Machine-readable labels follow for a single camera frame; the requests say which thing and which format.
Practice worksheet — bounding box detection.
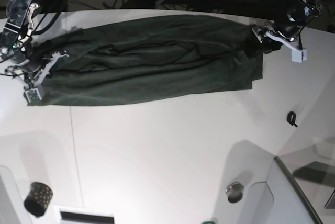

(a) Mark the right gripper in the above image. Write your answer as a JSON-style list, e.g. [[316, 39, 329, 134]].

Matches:
[[4, 51, 69, 89]]

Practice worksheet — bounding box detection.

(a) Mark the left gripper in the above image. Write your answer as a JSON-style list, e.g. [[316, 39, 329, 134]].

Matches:
[[252, 20, 304, 51]]

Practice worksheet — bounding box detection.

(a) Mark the dark green t-shirt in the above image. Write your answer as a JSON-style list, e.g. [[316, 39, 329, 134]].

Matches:
[[32, 15, 281, 106]]

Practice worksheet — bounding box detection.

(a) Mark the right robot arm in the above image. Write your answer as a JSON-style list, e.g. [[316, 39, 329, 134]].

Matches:
[[1, 0, 68, 90]]

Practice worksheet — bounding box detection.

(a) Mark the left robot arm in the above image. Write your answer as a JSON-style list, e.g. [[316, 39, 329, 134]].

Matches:
[[252, 0, 321, 51]]

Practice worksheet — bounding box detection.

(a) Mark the small black clip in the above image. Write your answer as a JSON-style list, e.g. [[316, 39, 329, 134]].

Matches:
[[286, 111, 298, 127]]

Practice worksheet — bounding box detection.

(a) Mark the black patterned cup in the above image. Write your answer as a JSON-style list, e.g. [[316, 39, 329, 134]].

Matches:
[[24, 182, 53, 218]]

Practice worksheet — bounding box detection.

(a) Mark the black white flat device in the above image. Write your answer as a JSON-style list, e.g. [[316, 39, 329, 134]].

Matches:
[[53, 205, 116, 224]]

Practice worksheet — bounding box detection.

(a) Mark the small green object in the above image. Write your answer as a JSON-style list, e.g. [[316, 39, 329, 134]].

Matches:
[[202, 221, 215, 224]]

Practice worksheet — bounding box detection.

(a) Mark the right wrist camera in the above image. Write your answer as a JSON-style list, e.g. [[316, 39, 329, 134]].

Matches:
[[25, 86, 44, 104]]

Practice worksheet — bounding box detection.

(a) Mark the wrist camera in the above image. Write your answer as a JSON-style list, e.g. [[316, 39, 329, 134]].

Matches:
[[25, 86, 44, 104], [291, 49, 307, 63]]

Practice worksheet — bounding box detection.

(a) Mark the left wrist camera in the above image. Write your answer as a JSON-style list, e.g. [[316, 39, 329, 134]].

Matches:
[[291, 49, 307, 63]]

